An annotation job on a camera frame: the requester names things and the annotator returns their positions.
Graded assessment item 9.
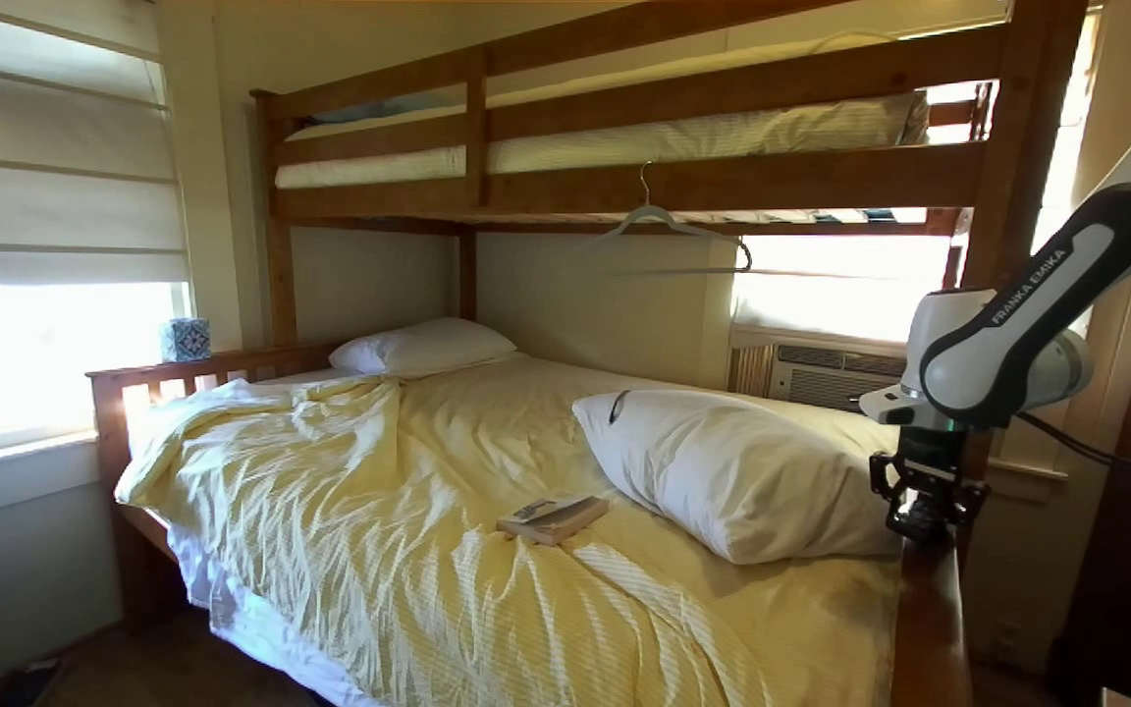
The wooden bunk bed frame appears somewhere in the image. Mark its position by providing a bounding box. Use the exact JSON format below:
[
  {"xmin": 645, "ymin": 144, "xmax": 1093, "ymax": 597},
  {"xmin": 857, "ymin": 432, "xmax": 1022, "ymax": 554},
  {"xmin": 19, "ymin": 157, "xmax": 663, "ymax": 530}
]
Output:
[{"xmin": 87, "ymin": 0, "xmax": 1093, "ymax": 707}]

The small grey booklet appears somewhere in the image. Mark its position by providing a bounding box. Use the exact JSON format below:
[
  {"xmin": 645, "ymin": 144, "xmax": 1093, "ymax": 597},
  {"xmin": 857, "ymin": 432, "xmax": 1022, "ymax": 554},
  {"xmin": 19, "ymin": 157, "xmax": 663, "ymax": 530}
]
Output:
[{"xmin": 493, "ymin": 490, "xmax": 612, "ymax": 549}]

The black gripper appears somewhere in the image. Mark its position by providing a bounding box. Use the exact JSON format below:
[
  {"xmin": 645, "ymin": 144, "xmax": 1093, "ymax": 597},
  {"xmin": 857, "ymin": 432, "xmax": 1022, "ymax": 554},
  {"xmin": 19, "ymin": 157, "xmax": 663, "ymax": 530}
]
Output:
[{"xmin": 869, "ymin": 427, "xmax": 991, "ymax": 537}]

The yellow striped duvet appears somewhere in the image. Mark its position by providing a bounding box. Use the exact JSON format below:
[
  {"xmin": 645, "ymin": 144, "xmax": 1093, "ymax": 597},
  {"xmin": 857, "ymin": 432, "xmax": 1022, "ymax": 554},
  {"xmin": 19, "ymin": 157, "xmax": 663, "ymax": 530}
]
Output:
[{"xmin": 110, "ymin": 355, "xmax": 911, "ymax": 707}]

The large white pillow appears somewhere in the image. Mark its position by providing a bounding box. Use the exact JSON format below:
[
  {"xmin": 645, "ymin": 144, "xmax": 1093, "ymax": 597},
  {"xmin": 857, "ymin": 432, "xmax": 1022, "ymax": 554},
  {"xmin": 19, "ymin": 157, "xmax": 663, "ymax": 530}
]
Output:
[{"xmin": 569, "ymin": 385, "xmax": 911, "ymax": 568}]

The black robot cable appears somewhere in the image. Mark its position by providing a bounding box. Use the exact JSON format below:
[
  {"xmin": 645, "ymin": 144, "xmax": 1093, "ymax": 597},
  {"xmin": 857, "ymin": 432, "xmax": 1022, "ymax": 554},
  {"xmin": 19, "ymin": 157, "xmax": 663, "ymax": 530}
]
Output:
[{"xmin": 1014, "ymin": 410, "xmax": 1131, "ymax": 481}]

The wooden bed footboard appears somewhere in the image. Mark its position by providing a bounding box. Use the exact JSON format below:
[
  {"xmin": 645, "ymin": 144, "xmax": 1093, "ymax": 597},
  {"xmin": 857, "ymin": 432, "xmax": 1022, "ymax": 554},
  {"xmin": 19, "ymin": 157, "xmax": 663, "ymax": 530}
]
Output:
[{"xmin": 886, "ymin": 525, "xmax": 983, "ymax": 707}]

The beige window blind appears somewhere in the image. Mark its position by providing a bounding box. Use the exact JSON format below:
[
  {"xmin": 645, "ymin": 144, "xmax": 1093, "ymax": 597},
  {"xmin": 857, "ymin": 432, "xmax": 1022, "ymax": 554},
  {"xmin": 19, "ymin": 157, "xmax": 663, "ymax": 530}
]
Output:
[{"xmin": 0, "ymin": 0, "xmax": 191, "ymax": 292}]

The white clothes hanger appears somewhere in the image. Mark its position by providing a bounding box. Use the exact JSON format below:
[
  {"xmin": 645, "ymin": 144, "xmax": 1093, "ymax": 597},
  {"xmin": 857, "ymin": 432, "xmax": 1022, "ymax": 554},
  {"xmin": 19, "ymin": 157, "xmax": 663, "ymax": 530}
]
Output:
[{"xmin": 601, "ymin": 160, "xmax": 758, "ymax": 280}]

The small blue clock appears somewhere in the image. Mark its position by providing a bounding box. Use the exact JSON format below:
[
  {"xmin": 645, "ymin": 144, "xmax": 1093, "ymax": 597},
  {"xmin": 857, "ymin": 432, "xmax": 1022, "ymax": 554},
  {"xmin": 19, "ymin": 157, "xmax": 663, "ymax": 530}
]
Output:
[{"xmin": 166, "ymin": 313, "xmax": 210, "ymax": 367}]

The bright window behind bed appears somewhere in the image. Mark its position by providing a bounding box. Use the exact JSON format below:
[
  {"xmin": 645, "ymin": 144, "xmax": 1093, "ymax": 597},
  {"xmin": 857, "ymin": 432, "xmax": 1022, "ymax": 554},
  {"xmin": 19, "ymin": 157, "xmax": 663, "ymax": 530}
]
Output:
[{"xmin": 730, "ymin": 232, "xmax": 967, "ymax": 346}]

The white bed sheet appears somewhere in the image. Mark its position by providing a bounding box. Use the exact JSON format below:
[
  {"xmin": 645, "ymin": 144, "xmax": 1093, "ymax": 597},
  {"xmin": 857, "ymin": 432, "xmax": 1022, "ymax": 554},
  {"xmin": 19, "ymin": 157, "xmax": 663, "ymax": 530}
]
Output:
[{"xmin": 166, "ymin": 524, "xmax": 385, "ymax": 707}]

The white window air conditioner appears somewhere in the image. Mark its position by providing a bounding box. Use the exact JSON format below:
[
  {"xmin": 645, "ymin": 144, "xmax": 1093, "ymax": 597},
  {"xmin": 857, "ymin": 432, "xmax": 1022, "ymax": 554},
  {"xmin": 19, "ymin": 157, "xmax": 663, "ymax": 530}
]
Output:
[{"xmin": 767, "ymin": 343, "xmax": 915, "ymax": 415}]

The small white pillow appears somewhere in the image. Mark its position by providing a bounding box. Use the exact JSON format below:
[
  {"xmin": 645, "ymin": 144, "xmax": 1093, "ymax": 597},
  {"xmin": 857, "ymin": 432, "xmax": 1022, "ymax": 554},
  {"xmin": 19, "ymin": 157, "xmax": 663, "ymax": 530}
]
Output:
[{"xmin": 324, "ymin": 313, "xmax": 522, "ymax": 385}]

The pale bunk mattress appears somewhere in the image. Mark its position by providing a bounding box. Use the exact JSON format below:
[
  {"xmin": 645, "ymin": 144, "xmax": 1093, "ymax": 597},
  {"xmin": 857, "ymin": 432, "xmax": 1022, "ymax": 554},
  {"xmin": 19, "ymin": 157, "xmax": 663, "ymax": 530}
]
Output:
[{"xmin": 271, "ymin": 89, "xmax": 930, "ymax": 193}]

